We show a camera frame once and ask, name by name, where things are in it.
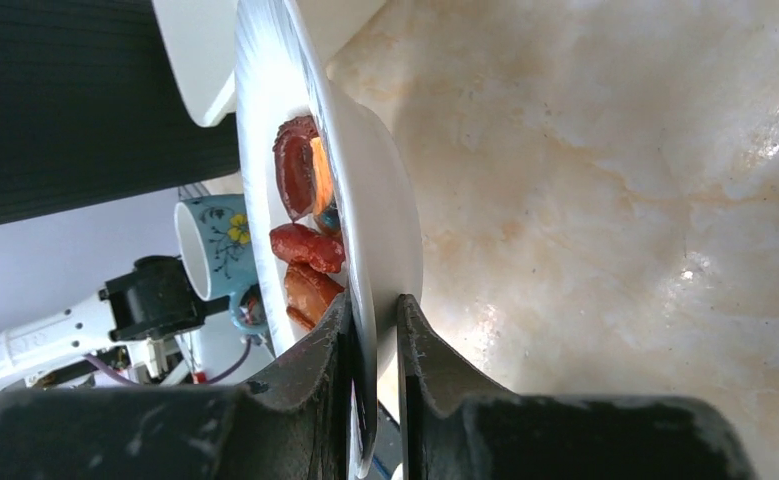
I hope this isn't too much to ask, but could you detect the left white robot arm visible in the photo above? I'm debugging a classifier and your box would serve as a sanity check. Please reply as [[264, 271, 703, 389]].
[[0, 256, 227, 392]]

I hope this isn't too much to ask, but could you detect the white mug blue handle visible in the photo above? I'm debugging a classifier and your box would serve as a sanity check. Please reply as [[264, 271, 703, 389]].
[[173, 194, 268, 335]]

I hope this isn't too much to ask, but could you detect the red sausage toy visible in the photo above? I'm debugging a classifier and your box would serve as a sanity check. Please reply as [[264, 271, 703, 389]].
[[270, 223, 346, 273]]

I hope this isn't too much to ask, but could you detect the salmon slice toy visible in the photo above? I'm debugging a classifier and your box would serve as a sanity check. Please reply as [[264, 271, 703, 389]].
[[310, 137, 341, 236]]

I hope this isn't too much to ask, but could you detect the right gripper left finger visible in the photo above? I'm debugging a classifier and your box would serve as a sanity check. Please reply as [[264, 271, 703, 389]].
[[0, 293, 353, 479]]

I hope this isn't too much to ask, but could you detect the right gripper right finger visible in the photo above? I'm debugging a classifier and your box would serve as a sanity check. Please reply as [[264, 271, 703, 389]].
[[396, 294, 757, 479]]

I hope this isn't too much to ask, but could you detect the black round bin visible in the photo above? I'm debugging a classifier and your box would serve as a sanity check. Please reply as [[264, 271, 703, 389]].
[[0, 1, 239, 225]]

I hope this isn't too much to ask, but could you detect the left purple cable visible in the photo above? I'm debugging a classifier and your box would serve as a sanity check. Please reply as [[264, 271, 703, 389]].
[[80, 334, 254, 389]]

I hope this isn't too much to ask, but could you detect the white rectangular basin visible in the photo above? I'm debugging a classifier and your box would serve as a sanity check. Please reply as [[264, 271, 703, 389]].
[[152, 0, 385, 128]]

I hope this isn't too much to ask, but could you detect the white fluted plate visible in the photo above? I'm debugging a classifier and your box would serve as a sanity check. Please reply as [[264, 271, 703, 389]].
[[234, 1, 423, 478]]

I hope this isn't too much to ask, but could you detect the brown sausage roll toy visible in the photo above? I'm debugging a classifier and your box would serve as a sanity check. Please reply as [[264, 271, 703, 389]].
[[284, 263, 344, 331]]

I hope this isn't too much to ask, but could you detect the octopus tentacle toy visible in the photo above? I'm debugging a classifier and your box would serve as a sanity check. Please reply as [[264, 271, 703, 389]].
[[272, 115, 318, 222]]

